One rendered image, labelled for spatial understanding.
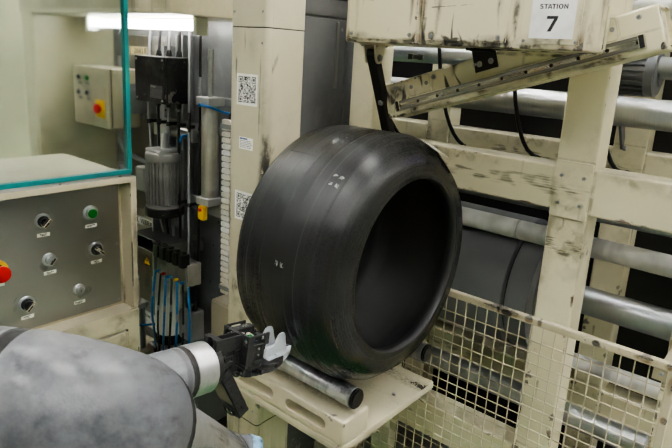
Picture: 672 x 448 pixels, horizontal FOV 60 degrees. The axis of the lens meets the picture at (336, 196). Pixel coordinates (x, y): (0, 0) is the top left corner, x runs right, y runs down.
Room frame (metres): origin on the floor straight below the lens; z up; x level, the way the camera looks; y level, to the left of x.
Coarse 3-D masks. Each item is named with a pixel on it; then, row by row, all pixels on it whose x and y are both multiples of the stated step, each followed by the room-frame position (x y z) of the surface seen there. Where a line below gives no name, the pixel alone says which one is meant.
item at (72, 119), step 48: (0, 0) 1.28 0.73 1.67; (48, 0) 1.36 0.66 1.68; (96, 0) 1.44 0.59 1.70; (0, 48) 1.27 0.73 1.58; (48, 48) 1.35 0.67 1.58; (96, 48) 1.44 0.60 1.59; (0, 96) 1.27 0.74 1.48; (48, 96) 1.35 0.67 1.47; (96, 96) 1.44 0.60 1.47; (0, 144) 1.26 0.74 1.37; (48, 144) 1.34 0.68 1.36; (96, 144) 1.43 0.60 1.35
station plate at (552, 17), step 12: (540, 0) 1.24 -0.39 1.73; (552, 0) 1.23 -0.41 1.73; (564, 0) 1.21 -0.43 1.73; (576, 0) 1.20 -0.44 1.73; (540, 12) 1.24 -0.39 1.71; (552, 12) 1.22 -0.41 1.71; (564, 12) 1.21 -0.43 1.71; (540, 24) 1.24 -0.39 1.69; (552, 24) 1.22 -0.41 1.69; (564, 24) 1.21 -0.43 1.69; (528, 36) 1.25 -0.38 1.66; (540, 36) 1.24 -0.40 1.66; (552, 36) 1.22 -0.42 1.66; (564, 36) 1.21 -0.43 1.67
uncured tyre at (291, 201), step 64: (320, 128) 1.32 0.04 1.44; (256, 192) 1.18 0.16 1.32; (320, 192) 1.08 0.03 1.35; (384, 192) 1.11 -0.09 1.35; (448, 192) 1.30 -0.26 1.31; (256, 256) 1.10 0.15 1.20; (320, 256) 1.02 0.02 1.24; (384, 256) 1.53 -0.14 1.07; (448, 256) 1.35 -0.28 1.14; (256, 320) 1.14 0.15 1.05; (320, 320) 1.02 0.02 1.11; (384, 320) 1.39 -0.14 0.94
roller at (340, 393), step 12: (288, 360) 1.21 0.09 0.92; (300, 360) 1.21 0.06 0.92; (288, 372) 1.20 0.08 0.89; (300, 372) 1.18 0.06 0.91; (312, 372) 1.16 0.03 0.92; (312, 384) 1.15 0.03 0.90; (324, 384) 1.13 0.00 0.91; (336, 384) 1.12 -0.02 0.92; (348, 384) 1.12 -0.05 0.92; (336, 396) 1.11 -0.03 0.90; (348, 396) 1.09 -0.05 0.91; (360, 396) 1.10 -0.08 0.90
